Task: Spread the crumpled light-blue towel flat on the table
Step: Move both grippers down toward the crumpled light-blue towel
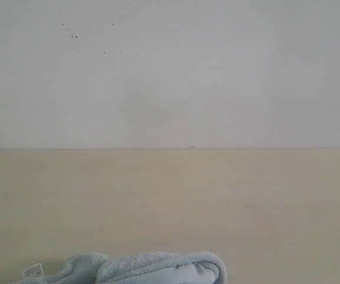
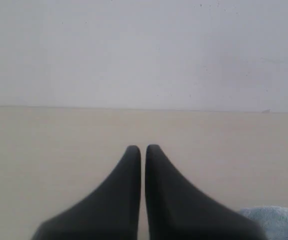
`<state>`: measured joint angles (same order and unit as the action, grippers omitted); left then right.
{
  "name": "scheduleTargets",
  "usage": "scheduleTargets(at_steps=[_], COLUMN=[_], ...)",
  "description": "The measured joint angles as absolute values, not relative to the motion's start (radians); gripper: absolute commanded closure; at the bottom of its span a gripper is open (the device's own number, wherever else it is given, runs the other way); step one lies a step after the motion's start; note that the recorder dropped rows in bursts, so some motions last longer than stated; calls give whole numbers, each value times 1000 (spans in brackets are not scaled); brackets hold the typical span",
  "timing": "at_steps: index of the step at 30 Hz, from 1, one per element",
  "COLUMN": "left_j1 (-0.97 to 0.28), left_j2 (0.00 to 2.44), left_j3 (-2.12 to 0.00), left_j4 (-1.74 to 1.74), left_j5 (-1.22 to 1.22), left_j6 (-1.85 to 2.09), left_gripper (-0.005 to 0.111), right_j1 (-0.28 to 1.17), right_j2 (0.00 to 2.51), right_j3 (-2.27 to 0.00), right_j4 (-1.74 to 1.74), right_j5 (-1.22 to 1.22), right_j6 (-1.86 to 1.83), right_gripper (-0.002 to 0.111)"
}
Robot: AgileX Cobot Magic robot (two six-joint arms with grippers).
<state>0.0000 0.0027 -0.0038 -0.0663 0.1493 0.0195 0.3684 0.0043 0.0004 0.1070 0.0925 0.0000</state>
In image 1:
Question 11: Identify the light blue fluffy towel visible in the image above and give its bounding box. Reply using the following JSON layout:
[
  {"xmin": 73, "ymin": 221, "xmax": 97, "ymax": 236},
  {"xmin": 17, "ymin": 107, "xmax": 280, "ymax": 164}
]
[{"xmin": 19, "ymin": 251, "xmax": 228, "ymax": 283}]

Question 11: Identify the white printed label sticker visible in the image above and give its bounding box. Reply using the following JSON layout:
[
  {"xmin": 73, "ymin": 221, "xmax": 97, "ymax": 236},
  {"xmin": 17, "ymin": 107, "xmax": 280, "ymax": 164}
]
[{"xmin": 22, "ymin": 263, "xmax": 44, "ymax": 280}]

